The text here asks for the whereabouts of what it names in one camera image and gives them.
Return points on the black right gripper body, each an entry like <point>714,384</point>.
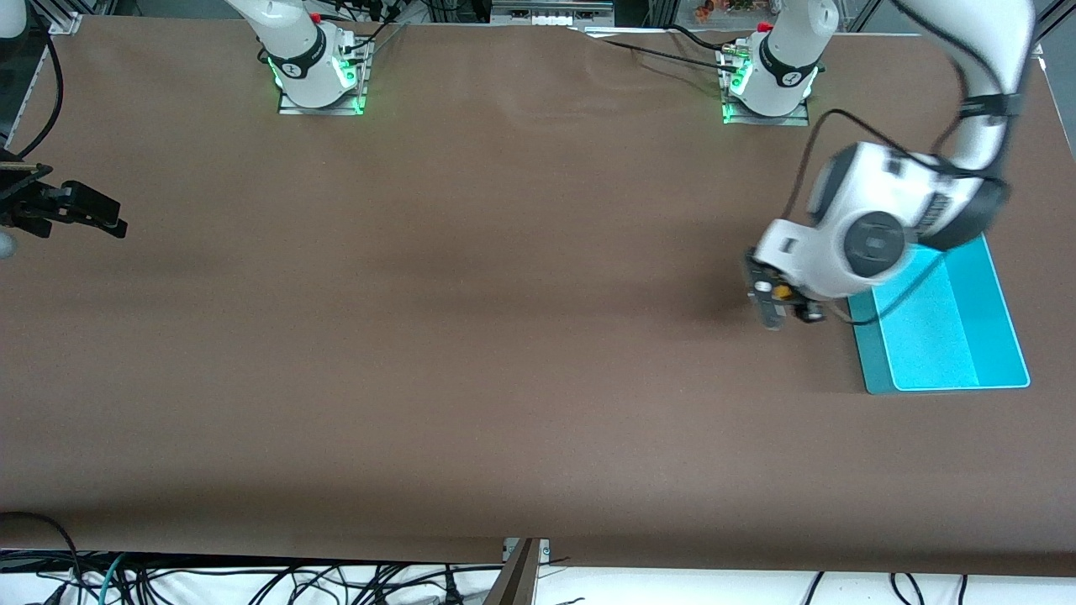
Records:
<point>23,207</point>

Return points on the yellow beetle toy car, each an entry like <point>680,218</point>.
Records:
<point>783,292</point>

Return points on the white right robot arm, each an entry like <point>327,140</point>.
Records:
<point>298,50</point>

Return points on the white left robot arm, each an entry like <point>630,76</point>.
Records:
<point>866,210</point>

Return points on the teal plastic bin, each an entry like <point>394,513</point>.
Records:
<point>933,344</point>

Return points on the brown table cover sheet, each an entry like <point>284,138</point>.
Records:
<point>538,252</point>

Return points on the orange plastic items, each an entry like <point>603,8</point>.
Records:
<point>706,10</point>

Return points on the white power strip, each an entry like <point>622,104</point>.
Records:
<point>551,15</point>

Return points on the dark metal table brace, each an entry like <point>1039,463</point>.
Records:
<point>514,584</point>

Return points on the aluminium frame profile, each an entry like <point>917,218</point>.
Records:
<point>63,21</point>

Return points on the white metal bracket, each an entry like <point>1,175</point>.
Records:
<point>545,550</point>

